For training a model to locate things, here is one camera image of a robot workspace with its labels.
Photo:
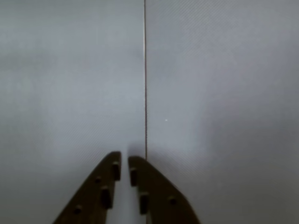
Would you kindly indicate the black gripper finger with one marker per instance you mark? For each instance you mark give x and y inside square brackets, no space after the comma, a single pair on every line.
[93,193]
[161,198]

